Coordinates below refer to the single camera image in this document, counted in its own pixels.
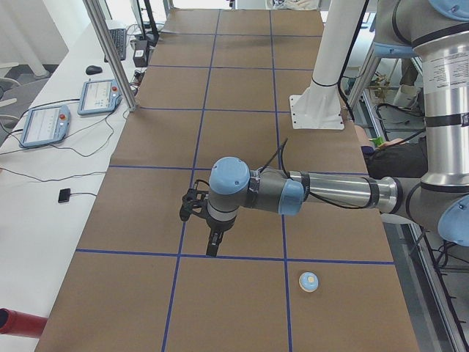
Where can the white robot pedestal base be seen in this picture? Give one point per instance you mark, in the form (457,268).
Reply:
(319,107)

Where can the black keyboard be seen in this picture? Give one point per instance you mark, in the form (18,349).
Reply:
(119,37)

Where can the far blue teach pendant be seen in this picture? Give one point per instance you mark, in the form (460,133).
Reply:
(99,97)

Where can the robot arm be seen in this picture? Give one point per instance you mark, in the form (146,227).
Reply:
(435,31)

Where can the seated person in black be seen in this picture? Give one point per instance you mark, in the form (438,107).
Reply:
(395,158)

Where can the black computer mouse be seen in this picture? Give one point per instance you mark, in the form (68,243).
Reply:
(93,70)

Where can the near blue teach pendant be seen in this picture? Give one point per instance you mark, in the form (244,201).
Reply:
(44,126)

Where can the small black puck device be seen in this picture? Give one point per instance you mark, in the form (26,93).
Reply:
(64,195)

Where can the blue and cream call bell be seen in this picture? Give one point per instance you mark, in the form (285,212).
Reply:
(308,282)

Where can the black power adapter box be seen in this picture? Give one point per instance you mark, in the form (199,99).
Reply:
(141,53)

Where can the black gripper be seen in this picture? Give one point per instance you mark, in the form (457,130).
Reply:
(218,226)

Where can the red cylinder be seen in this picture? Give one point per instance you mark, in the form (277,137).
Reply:
(20,324)

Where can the blue teach pendant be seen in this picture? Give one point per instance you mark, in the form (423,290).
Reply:
(99,97)
(44,126)

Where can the aluminium frame post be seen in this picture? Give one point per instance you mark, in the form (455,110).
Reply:
(98,21)

